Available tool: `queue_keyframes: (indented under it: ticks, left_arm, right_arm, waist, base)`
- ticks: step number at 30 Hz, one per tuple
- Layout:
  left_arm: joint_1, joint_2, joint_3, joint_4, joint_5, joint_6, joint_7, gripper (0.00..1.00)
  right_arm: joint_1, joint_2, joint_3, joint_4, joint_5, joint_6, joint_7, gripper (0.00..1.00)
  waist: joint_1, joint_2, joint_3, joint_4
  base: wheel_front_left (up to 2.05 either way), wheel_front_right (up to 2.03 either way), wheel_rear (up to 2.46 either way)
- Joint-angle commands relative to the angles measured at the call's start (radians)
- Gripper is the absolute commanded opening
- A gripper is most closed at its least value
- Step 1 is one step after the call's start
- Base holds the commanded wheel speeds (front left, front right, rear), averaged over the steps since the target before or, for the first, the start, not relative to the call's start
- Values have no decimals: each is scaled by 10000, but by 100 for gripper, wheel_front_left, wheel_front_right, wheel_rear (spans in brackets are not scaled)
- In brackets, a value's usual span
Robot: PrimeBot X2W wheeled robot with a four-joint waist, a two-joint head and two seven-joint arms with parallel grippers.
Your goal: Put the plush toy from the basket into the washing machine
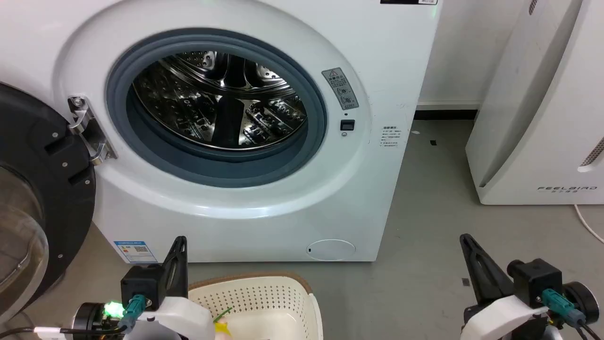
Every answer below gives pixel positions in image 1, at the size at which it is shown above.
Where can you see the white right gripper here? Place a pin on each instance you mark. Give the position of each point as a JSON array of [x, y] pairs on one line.
[[505, 318]]

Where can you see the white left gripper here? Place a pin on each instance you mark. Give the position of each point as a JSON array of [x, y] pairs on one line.
[[184, 318]]

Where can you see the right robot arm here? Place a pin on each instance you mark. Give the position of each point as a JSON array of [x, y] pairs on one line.
[[584, 302]]

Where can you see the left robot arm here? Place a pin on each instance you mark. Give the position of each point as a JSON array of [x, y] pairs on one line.
[[92, 321]]

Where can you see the yellow green item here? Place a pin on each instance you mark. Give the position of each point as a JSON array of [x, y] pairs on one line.
[[222, 328]]

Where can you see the metal washing machine door hinge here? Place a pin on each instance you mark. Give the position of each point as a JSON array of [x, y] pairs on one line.
[[92, 137]]

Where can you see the stainless steel washing machine drum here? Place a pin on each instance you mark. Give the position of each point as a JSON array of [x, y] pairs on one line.
[[188, 104]]

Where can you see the black round washer door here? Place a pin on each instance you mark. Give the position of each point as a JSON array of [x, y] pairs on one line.
[[47, 156]]

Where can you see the blue energy label sticker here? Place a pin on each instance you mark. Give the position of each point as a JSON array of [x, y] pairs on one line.
[[137, 252]]

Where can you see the white perforated laundry basket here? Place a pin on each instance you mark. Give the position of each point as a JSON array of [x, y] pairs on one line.
[[264, 297]]

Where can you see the round white filter cover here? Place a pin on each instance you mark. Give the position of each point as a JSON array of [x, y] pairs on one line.
[[330, 249]]

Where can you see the black baseboard strip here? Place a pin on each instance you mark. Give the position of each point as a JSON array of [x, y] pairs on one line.
[[446, 114]]

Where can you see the white Feelbird air purifier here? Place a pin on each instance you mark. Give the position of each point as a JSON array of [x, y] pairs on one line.
[[542, 118]]

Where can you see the small printed text sticker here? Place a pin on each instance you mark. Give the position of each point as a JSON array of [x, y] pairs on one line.
[[390, 136]]

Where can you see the grey rubber door gasket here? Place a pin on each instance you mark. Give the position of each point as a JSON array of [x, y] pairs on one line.
[[116, 104]]

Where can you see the black door latch slot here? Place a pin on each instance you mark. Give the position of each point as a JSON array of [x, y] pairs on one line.
[[347, 125]]

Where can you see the white front-load washing machine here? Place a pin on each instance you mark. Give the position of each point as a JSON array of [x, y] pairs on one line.
[[377, 47]]

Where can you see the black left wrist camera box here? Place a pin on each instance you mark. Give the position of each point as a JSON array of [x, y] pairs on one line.
[[141, 285]]

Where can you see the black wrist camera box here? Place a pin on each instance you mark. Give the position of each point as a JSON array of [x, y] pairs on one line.
[[141, 285], [535, 281]]

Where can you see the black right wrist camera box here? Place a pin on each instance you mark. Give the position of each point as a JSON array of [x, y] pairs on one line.
[[535, 281]]

